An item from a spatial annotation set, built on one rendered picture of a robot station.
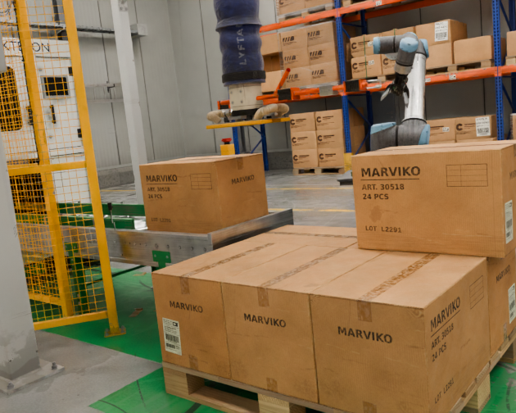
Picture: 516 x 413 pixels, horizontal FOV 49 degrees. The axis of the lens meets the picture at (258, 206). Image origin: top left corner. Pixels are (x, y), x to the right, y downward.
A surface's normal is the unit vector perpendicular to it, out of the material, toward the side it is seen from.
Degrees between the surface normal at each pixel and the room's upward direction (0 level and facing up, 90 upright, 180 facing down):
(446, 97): 90
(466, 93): 90
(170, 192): 90
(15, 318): 90
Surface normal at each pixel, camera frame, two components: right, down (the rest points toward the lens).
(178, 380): -0.62, 0.18
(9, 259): 0.78, 0.01
